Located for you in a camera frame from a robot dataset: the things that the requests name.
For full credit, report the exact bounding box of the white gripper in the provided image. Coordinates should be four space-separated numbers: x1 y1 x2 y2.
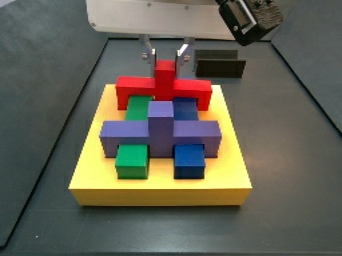
85 0 234 76

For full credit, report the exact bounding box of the red E-shaped block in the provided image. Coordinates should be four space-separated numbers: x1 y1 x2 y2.
116 60 212 111

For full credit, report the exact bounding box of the yellow base board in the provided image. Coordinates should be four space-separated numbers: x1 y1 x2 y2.
69 84 252 206

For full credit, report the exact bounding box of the purple cross-shaped block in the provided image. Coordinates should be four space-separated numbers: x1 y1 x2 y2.
99 101 222 158

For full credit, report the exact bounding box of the blue rectangular block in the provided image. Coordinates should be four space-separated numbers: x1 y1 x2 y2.
173 98 206 179

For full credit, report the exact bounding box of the green rectangular block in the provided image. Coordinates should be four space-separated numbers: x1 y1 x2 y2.
115 96 152 179

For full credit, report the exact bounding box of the black angle bracket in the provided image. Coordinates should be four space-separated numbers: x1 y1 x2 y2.
194 50 246 78

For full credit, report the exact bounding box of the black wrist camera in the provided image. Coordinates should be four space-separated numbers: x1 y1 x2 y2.
215 0 283 46

